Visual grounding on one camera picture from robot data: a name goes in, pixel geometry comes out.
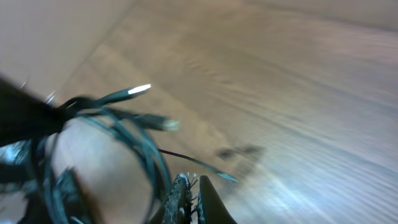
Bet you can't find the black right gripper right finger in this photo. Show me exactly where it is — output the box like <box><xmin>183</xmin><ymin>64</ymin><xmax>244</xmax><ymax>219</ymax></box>
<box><xmin>197</xmin><ymin>175</ymin><xmax>237</xmax><ymax>224</ymax></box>

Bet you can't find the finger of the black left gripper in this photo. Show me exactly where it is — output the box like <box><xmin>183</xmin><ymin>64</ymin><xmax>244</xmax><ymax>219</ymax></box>
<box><xmin>1</xmin><ymin>78</ymin><xmax>67</xmax><ymax>146</ymax></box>

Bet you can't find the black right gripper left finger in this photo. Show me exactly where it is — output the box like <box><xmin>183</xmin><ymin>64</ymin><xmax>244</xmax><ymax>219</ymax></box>
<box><xmin>148</xmin><ymin>173</ymin><xmax>192</xmax><ymax>224</ymax></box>

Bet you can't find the black USB cable thick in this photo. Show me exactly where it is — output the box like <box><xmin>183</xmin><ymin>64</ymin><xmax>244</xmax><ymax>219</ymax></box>
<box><xmin>1</xmin><ymin>85</ymin><xmax>173</xmax><ymax>223</ymax></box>

